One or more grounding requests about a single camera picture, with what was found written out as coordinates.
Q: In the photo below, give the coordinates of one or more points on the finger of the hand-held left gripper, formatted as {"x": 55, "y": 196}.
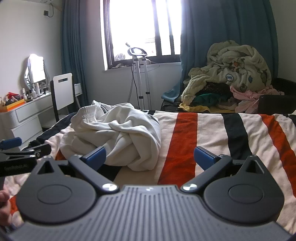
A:
{"x": 10, "y": 142}
{"x": 39, "y": 150}

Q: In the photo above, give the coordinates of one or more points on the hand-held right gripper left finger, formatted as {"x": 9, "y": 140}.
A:
{"x": 96, "y": 155}

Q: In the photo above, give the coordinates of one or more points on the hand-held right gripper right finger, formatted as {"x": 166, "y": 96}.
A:
{"x": 203, "y": 158}

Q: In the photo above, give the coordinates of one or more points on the white pants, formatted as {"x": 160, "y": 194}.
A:
{"x": 115, "y": 132}

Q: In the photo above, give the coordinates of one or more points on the pile of clothes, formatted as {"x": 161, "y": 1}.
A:
{"x": 279, "y": 97}

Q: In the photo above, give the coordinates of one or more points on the person's left hand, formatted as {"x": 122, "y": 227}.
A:
{"x": 3, "y": 205}

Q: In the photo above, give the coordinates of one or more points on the striped blanket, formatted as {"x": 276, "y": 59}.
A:
{"x": 208, "y": 136}

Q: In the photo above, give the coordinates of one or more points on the white dressing table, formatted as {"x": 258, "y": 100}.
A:
{"x": 23, "y": 113}

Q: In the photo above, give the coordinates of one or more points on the orange box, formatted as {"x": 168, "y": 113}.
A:
{"x": 12, "y": 104}

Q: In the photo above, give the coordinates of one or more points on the yellow towel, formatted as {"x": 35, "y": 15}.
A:
{"x": 194, "y": 107}

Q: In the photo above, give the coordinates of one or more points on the group of cosmetic bottles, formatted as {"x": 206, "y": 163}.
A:
{"x": 34, "y": 91}

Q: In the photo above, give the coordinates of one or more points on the green garment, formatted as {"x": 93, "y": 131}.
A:
{"x": 205, "y": 98}

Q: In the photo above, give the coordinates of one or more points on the white chair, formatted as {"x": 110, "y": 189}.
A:
{"x": 62, "y": 90}

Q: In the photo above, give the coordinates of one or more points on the blue cloth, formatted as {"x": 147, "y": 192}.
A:
{"x": 171, "y": 93}

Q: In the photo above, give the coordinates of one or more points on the pink garment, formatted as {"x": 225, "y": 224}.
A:
{"x": 249, "y": 98}

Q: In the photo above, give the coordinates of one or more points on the table mirror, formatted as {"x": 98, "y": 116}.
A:
{"x": 35, "y": 68}

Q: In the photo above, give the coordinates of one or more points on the blue curtain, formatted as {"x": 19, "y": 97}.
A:
{"x": 226, "y": 34}
{"x": 75, "y": 48}

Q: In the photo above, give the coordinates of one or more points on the window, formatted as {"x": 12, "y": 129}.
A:
{"x": 143, "y": 30}

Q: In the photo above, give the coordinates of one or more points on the air conditioner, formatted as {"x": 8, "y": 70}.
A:
{"x": 49, "y": 1}

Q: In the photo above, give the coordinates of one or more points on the black wall box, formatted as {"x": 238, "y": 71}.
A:
{"x": 47, "y": 12}

